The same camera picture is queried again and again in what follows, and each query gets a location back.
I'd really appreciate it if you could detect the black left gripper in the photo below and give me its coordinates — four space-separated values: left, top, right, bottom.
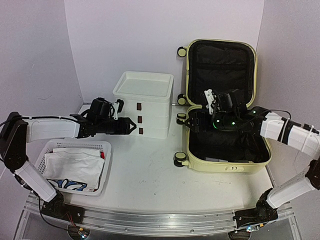
96 117 137 135

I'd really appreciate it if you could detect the white three-drawer storage cabinet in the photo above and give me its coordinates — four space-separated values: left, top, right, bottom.
112 71 174 139

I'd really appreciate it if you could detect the red printed t-shirt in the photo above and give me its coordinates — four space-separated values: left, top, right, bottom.
100 151 105 159

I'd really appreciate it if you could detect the pale yellow hard-shell suitcase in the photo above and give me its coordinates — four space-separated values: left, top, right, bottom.
173 39 272 174

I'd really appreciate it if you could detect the white perforated plastic basket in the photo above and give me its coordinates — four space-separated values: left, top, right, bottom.
35 138 112 196

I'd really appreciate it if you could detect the white blue-print t-shirt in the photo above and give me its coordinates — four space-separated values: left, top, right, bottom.
42 148 105 192

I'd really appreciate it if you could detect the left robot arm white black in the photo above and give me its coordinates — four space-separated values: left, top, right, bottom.
0 97 137 219

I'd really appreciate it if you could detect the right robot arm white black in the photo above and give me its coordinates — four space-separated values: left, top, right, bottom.
185 89 320 222

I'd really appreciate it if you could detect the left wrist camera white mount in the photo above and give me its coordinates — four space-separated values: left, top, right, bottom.
110 99 125 120

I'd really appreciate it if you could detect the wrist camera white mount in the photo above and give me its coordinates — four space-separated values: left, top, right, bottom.
110 99 125 120
204 89 219 115

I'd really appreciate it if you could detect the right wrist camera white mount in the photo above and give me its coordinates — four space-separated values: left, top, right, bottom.
204 89 219 115

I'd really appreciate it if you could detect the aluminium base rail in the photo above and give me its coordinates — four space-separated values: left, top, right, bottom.
24 192 293 233

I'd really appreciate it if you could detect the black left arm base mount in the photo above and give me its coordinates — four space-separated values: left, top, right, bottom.
40 190 85 224

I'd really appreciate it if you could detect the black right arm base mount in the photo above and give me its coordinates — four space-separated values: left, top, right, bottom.
232 188 278 229

